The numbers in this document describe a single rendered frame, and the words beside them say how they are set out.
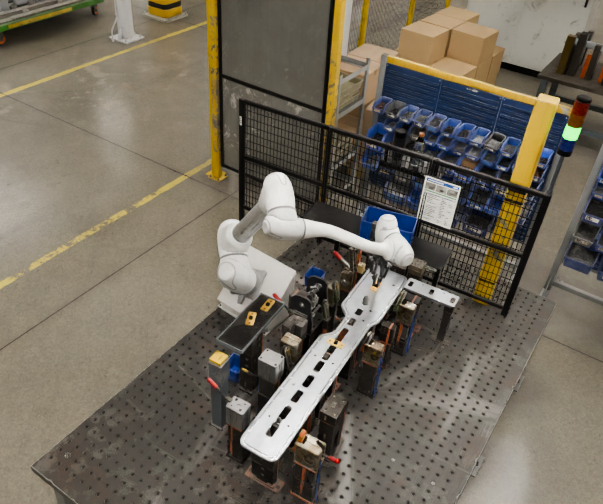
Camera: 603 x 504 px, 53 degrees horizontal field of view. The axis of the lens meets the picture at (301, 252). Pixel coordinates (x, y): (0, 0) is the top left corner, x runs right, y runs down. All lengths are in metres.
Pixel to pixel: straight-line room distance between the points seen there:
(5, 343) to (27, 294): 0.49
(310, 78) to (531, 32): 4.89
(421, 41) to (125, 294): 4.12
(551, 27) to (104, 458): 7.81
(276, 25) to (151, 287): 2.22
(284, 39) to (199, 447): 3.18
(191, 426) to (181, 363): 0.40
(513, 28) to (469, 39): 2.19
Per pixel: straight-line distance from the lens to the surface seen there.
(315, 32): 4.80
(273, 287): 3.38
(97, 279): 4.94
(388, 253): 2.90
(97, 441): 3.07
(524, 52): 9.36
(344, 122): 6.22
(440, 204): 3.54
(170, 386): 3.21
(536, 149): 3.30
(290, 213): 2.77
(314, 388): 2.80
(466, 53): 7.25
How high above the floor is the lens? 3.16
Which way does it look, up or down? 38 degrees down
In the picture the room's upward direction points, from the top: 5 degrees clockwise
